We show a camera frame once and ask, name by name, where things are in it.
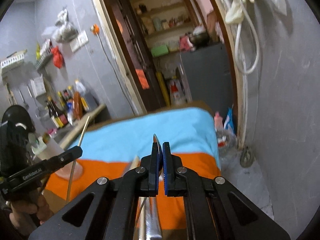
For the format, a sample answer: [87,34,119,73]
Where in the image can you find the wooden chopstick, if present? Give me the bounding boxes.
[122,156,140,176]
[65,115,91,202]

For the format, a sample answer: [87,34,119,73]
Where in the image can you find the grey refrigerator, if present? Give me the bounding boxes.
[181,42,233,118]

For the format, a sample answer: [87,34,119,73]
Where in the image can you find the large oil jug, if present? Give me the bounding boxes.
[75,79,89,112]

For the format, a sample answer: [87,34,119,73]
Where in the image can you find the wooden door frame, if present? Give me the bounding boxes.
[86,0,250,151]

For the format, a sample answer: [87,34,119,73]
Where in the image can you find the white wall switch panel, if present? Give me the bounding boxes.
[69,30,89,53]

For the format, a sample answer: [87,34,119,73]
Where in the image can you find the yellow tube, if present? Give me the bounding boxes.
[156,72,171,107]

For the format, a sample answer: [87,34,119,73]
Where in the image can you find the blue snack bag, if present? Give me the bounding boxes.
[223,107,235,134]

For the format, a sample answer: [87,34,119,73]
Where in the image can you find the blue and orange cloth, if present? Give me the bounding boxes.
[44,106,222,231]

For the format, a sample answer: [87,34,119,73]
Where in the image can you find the white plastic utensil holder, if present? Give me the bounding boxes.
[33,134,83,180]

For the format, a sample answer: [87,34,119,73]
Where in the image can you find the black wok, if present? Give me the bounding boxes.
[1,104,36,140]

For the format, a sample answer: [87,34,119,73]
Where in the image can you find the floor drain cover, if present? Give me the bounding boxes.
[240,146,254,168]

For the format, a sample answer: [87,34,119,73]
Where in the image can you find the dark soy sauce bottle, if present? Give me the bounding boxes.
[47,96,68,129]

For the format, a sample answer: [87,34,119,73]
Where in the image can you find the green box on shelf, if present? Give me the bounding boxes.
[150,44,169,57]

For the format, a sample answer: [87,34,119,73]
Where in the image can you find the dark metal bowl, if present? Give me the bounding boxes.
[189,31,210,48]

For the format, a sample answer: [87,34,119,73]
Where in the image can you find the steel faucet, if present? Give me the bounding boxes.
[15,122,27,130]

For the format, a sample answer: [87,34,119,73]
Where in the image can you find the orange spice bag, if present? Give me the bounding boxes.
[73,91,83,120]

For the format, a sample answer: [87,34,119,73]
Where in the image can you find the red plastic bag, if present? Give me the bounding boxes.
[51,46,64,69]

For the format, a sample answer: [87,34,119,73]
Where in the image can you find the grey plastic bag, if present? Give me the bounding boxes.
[41,8,78,43]

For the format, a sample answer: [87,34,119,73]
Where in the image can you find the white hose loop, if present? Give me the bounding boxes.
[234,0,261,75]

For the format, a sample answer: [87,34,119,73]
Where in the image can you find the person's left hand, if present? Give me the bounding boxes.
[9,193,54,236]

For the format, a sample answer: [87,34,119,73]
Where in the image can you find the wall-mounted wire rack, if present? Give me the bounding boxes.
[35,53,53,71]

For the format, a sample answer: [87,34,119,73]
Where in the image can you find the metal box grater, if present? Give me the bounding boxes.
[30,76,46,97]

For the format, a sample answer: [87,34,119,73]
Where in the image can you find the steel spoon front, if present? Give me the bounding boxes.
[138,134,163,239]

